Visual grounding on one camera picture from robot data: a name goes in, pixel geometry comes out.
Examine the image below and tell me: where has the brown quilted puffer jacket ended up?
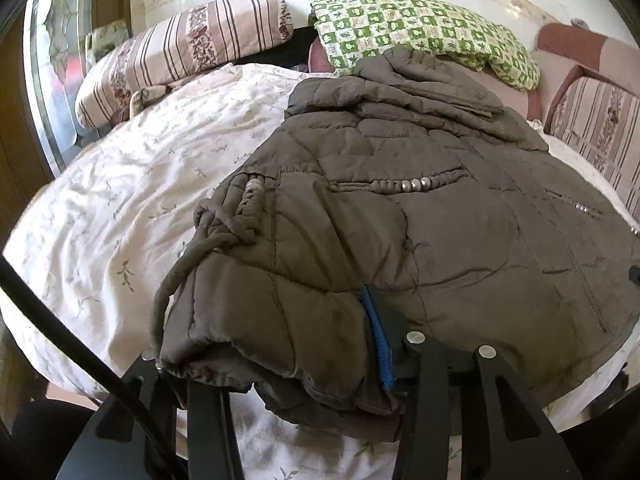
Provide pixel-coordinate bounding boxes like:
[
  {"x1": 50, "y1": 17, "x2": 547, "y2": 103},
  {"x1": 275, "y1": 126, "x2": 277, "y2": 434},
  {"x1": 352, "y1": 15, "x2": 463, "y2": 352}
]
[{"x1": 151, "y1": 47, "x2": 639, "y2": 441}]

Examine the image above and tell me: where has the white leaf print duvet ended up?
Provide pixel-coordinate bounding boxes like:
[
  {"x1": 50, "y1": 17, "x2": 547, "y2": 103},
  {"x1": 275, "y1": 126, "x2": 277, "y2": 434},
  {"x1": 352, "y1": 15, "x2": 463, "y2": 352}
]
[{"x1": 1, "y1": 63, "x2": 639, "y2": 479}]

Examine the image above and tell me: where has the pink maroon headboard cushion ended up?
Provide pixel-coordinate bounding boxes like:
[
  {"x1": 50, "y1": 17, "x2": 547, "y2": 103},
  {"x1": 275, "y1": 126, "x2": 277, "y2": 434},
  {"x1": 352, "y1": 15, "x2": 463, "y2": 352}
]
[{"x1": 307, "y1": 19, "x2": 640, "y2": 124}]

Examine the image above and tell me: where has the green white patterned pillow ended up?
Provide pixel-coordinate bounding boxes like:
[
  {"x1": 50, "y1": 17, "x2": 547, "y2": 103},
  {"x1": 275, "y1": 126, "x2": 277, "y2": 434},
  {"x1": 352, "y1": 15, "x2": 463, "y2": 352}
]
[{"x1": 310, "y1": 0, "x2": 540, "y2": 91}]

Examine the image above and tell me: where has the black cable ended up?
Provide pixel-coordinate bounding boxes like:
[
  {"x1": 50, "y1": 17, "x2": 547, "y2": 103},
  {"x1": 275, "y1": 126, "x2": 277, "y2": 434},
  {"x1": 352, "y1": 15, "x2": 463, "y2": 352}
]
[{"x1": 0, "y1": 253, "x2": 177, "y2": 480}]

